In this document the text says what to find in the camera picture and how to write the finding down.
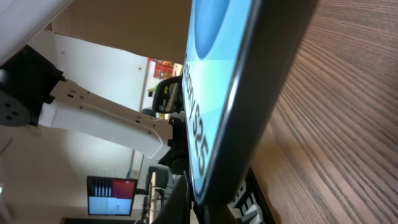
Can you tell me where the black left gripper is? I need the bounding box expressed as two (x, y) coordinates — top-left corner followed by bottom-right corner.
(158, 117), (189, 174)

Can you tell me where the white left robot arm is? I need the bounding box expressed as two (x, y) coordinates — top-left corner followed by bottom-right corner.
(1, 0), (189, 174)

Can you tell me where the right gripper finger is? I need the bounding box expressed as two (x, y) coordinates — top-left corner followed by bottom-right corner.
(152, 172), (191, 224)

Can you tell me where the teal screen smartphone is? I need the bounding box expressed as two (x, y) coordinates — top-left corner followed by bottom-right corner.
(182, 0), (317, 205)

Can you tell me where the computer monitor in background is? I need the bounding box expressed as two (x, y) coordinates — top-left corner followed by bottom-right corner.
(86, 176), (138, 217)

